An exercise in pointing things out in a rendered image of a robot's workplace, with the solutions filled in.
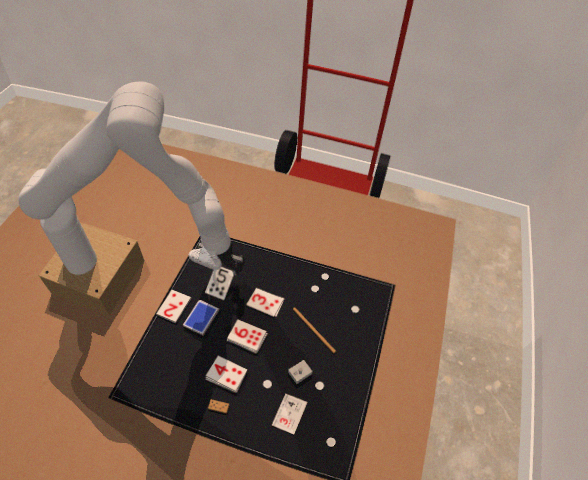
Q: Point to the white playing card with red pips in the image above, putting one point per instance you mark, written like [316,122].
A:
[226,373]
[247,335]

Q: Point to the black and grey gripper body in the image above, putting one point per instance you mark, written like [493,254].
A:
[227,254]

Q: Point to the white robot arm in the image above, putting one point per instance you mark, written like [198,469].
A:
[133,125]

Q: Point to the blue card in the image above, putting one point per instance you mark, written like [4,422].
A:
[200,317]

